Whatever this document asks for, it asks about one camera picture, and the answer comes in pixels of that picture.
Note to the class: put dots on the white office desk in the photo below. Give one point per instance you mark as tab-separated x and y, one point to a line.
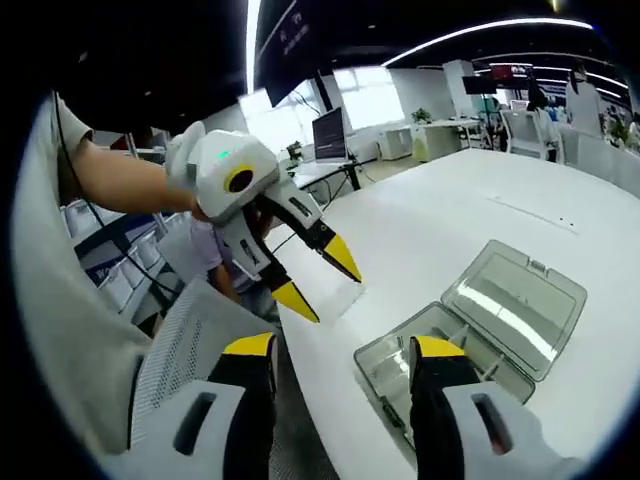
320	172

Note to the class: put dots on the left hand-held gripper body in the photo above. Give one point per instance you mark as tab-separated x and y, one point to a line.
215	180

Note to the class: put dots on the white desk divider panel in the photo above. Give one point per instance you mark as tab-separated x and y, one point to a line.
605	157

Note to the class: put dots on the metal storage rack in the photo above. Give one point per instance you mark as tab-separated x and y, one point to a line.
125	270

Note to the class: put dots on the grey mesh office chair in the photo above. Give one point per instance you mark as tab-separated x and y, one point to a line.
185	325

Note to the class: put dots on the small potted plant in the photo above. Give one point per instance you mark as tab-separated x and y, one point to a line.
295	151

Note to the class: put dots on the green potted plant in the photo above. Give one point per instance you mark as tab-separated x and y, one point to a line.
620	131
422	116

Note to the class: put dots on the white office chair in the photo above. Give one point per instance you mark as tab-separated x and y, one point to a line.
522	132

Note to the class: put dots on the red wall screen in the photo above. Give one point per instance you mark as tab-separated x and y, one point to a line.
510	71

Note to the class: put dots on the white shelf cabinet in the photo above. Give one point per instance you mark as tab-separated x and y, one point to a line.
440	137

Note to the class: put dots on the ceiling light strip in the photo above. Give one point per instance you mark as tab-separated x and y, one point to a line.
252	45
475	32

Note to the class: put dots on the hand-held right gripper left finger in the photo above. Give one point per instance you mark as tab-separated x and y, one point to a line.
250	400

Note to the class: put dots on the black computer monitor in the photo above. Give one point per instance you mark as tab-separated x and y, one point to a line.
330	132
477	85

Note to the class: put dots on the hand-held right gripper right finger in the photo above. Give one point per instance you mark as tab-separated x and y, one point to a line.
435	410

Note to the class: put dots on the clear plastic guide fixture box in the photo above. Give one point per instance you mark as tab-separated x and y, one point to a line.
520	310

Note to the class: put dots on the black hanging display panel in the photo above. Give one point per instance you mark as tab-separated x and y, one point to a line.
285	50

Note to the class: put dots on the clear plastic divider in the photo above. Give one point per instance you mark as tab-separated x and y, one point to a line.
345	302

